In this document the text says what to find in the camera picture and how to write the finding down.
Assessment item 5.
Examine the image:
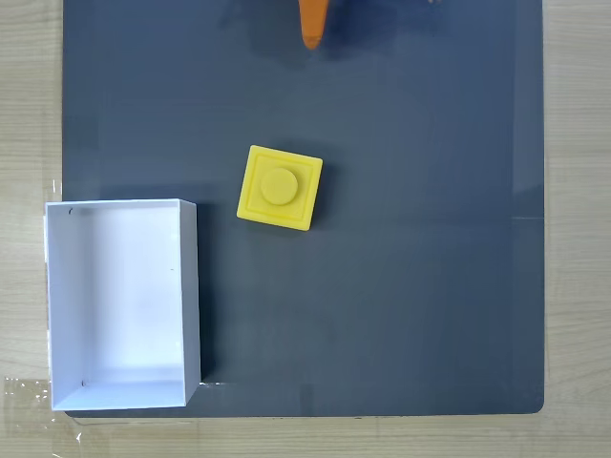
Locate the yellow square block with stud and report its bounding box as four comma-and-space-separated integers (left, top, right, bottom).
236, 144, 325, 234

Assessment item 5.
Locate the white open cardboard box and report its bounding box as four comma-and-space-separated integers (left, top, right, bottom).
44, 198, 202, 412

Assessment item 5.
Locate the dark grey table mat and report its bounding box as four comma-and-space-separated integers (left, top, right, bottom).
61, 0, 546, 420

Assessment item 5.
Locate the clear adhesive tape strip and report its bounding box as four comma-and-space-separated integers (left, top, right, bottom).
3, 375, 54, 409

